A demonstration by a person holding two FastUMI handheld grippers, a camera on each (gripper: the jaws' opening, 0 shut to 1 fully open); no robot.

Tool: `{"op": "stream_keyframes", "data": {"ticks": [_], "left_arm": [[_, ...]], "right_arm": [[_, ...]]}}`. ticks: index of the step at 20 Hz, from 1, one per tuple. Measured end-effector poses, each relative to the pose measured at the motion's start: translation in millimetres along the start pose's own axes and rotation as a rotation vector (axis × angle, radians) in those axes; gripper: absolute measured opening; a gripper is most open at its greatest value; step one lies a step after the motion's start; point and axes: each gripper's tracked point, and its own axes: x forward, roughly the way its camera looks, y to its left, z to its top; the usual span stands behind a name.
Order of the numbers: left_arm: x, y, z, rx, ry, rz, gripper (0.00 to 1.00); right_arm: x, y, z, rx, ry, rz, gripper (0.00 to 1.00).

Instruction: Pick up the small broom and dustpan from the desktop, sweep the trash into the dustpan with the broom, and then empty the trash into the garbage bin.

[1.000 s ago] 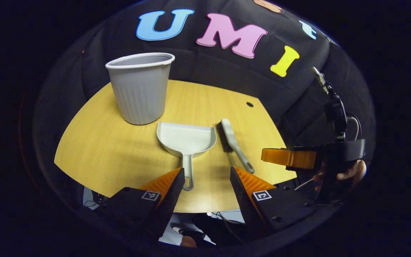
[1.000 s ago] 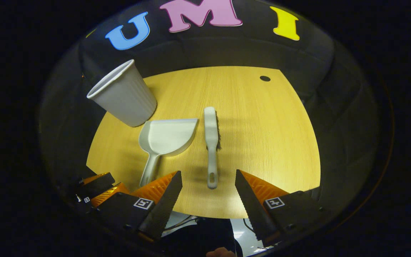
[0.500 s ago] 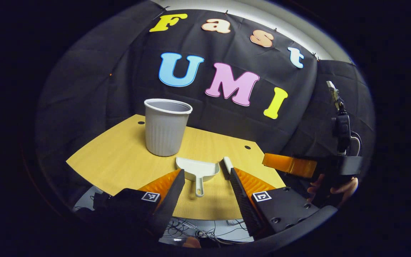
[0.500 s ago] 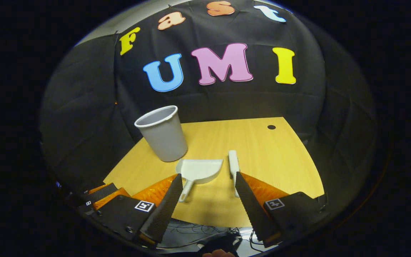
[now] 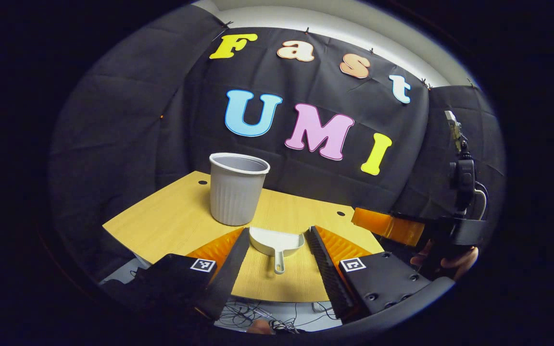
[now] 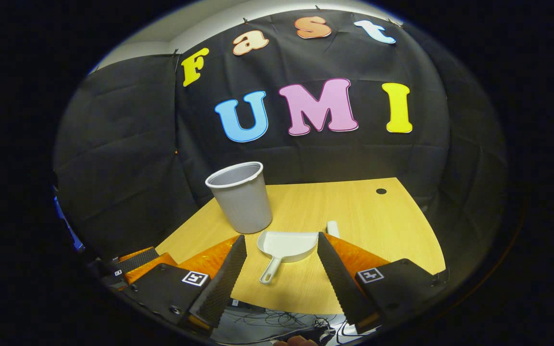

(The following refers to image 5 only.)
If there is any white plastic dustpan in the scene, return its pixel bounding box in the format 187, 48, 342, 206
249, 227, 305, 274

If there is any grey plastic garbage bin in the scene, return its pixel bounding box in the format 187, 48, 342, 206
209, 153, 271, 226

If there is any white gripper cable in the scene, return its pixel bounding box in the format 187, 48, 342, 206
473, 182, 488, 221

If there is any tangle of black cables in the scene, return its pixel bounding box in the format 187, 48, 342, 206
217, 300, 340, 334

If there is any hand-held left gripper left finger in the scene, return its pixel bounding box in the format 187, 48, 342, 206
130, 227, 252, 321

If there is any wooden desktop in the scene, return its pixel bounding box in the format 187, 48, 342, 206
102, 171, 386, 303

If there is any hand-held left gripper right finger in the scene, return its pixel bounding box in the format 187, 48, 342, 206
306, 226, 455, 322

